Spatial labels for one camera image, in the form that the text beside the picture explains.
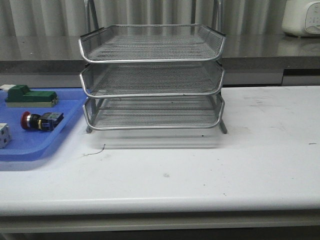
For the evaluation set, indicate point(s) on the red emergency stop button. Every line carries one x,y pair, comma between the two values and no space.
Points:
46,122

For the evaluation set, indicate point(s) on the silver mesh top tray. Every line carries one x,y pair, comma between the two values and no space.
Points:
152,43

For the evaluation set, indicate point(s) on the blue plastic tray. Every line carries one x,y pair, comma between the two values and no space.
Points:
28,145

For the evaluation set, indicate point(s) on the green terminal block module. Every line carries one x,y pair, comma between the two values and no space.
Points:
21,96

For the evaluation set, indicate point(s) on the white connector piece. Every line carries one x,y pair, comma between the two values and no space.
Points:
7,87

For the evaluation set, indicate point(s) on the white appliance on counter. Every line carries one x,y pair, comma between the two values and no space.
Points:
301,18

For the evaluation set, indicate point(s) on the silver metal rack frame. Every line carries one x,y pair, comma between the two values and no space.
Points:
92,25

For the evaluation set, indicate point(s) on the white grey switch block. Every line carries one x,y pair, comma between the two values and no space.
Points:
5,135

